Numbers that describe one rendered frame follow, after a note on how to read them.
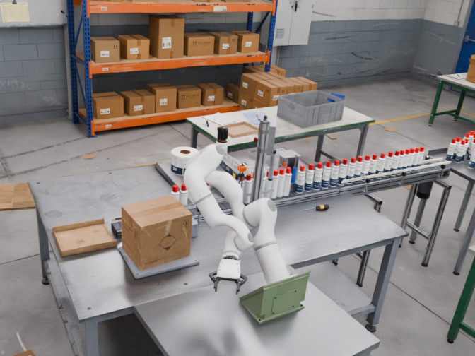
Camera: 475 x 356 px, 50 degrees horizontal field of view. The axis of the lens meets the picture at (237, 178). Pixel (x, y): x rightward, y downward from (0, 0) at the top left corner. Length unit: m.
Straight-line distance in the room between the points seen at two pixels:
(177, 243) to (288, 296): 0.68
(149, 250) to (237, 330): 0.63
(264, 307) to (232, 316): 0.17
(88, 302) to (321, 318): 1.13
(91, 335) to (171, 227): 0.65
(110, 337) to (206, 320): 0.97
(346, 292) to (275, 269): 1.40
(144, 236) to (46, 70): 4.76
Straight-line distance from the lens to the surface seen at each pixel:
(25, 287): 4.16
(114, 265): 2.85
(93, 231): 3.14
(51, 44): 7.12
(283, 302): 2.54
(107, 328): 3.40
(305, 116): 5.06
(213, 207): 2.35
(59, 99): 7.32
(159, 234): 2.70
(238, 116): 5.23
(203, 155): 2.42
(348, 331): 2.60
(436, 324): 4.22
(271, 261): 2.54
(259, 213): 2.54
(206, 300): 2.63
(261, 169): 3.14
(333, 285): 3.90
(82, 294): 2.68
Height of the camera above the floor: 2.50
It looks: 26 degrees down
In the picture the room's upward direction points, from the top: 6 degrees clockwise
